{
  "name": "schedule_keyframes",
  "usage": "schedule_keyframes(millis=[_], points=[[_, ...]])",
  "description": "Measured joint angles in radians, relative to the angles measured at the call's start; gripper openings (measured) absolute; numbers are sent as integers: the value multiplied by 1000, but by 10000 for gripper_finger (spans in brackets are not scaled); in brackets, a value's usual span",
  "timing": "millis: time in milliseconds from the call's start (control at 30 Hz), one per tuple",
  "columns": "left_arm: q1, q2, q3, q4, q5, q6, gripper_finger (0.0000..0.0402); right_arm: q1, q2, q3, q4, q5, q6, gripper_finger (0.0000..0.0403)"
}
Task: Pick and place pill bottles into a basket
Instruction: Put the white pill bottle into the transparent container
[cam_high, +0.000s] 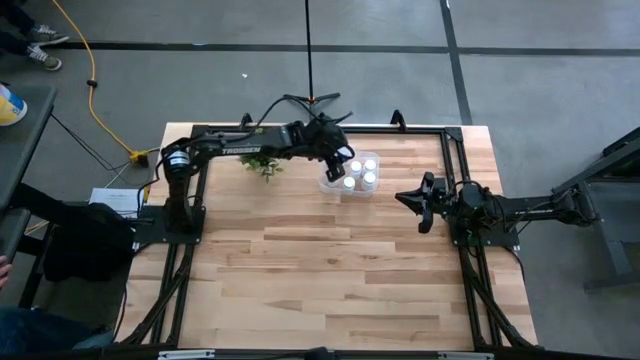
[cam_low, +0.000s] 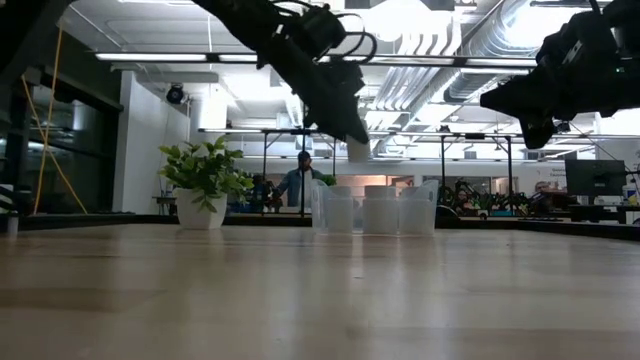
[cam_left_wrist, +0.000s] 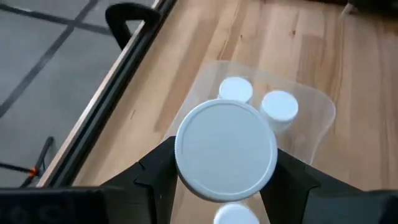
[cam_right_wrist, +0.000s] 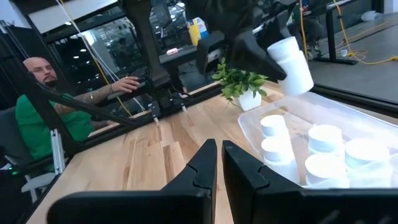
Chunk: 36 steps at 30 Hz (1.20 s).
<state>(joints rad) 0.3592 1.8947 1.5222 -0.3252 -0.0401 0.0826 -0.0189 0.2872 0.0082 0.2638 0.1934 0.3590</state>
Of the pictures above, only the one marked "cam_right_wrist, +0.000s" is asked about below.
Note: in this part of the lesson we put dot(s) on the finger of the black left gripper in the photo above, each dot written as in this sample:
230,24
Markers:
255,59

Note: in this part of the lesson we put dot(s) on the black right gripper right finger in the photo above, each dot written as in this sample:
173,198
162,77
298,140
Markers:
280,205

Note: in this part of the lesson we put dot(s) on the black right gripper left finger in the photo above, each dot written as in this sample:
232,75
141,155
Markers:
174,205

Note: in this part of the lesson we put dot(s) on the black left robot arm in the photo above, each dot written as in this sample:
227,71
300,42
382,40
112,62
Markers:
146,46

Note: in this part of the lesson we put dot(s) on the clear plastic basket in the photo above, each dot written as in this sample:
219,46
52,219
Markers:
298,112

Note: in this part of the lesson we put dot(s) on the green plant in white pot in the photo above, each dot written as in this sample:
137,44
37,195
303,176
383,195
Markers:
239,82

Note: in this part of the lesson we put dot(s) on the yellow and blue container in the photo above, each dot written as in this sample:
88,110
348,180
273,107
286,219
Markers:
194,34

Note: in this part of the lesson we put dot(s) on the dark side table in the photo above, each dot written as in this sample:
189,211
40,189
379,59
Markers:
189,54

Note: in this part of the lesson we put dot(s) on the small pink white object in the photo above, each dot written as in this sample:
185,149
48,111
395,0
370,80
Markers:
174,51

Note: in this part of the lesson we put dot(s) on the black office desk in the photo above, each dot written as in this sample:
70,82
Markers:
330,31

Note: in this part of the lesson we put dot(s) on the person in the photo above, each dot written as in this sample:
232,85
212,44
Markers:
31,124

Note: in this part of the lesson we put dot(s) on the grey office chair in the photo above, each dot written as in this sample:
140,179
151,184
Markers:
9,137

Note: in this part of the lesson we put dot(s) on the silver metal bracket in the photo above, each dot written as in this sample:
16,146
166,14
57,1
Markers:
57,149

